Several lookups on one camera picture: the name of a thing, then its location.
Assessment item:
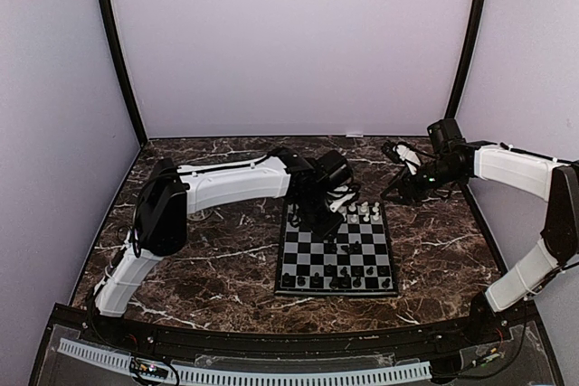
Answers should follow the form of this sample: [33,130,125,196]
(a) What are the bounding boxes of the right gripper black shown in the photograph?
[381,156,463,206]

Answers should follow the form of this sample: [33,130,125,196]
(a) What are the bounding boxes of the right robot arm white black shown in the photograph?
[382,118,578,344]

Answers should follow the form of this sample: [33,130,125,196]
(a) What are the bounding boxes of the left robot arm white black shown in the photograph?
[86,147,360,346]

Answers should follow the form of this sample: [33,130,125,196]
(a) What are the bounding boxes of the black and white chessboard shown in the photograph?
[274,202,399,297]

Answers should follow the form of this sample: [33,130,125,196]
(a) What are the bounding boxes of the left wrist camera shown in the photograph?
[327,193,359,212]

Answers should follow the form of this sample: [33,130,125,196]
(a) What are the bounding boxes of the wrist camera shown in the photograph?
[382,141,422,175]
[327,193,359,212]

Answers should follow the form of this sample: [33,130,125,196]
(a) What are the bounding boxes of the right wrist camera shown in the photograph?
[382,141,422,175]

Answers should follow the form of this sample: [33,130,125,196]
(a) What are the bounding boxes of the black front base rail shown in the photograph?
[30,305,563,385]

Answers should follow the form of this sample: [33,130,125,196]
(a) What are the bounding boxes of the white perforated cable duct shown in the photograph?
[56,338,432,385]

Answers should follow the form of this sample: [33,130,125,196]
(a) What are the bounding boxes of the black corner frame post left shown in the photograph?
[98,0,148,147]

